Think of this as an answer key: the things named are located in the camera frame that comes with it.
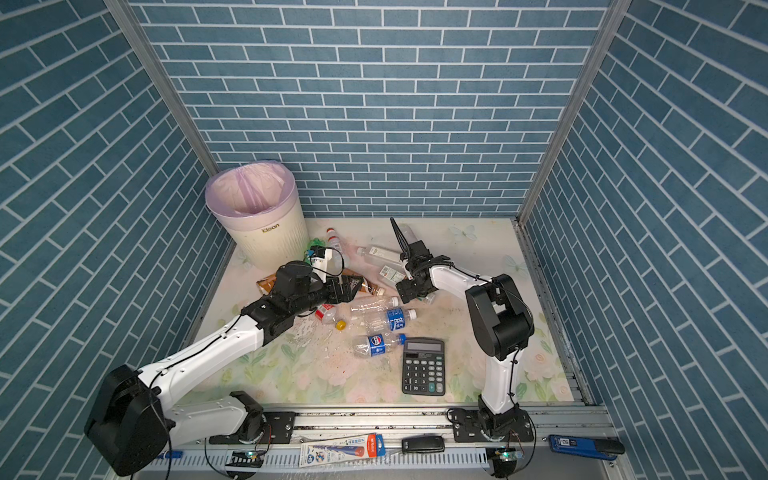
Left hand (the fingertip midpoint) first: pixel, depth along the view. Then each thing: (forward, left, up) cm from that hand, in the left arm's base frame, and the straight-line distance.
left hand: (353, 280), depth 79 cm
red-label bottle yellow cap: (-2, +9, -15) cm, 18 cm away
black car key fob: (-36, -17, -15) cm, 42 cm away
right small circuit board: (-38, -38, -20) cm, 57 cm away
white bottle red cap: (+27, +11, -16) cm, 33 cm away
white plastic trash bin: (+15, +29, -3) cm, 33 cm away
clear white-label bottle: (+21, -6, -15) cm, 26 cm away
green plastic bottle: (+27, +18, -16) cm, 36 cm away
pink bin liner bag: (+38, +35, -1) cm, 52 cm away
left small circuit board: (-37, +26, -23) cm, 50 cm away
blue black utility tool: (-37, -63, -20) cm, 76 cm away
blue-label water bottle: (-2, -7, -20) cm, 21 cm away
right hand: (+8, -17, -17) cm, 25 cm away
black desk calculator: (-17, -19, -18) cm, 31 cm away
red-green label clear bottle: (+11, -11, -13) cm, 20 cm away
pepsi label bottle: (-12, -6, -14) cm, 20 cm away
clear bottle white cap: (+1, -5, -17) cm, 18 cm away
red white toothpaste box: (-36, +2, -18) cm, 40 cm away
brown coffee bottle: (+9, +30, -16) cm, 35 cm away
